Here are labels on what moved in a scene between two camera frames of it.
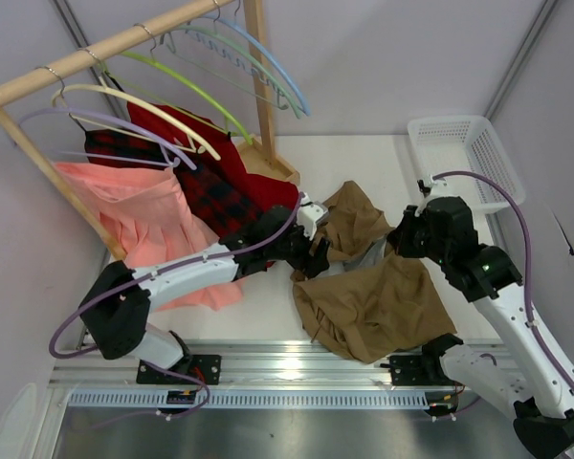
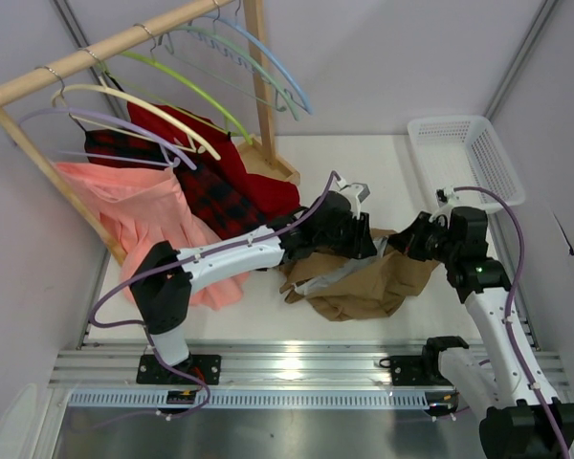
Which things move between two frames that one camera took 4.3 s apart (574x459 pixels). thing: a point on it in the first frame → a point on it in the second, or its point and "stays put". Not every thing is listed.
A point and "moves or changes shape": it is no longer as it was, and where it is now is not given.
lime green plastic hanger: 187,83 stays put
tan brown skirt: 376,310 moves or changes shape
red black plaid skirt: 217,204 stays put
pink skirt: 143,212 stays put
